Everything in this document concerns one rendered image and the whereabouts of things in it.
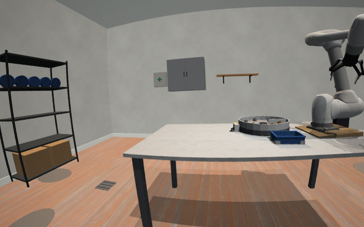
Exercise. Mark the blue crate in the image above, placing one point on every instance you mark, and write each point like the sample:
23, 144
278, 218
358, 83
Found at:
287, 137

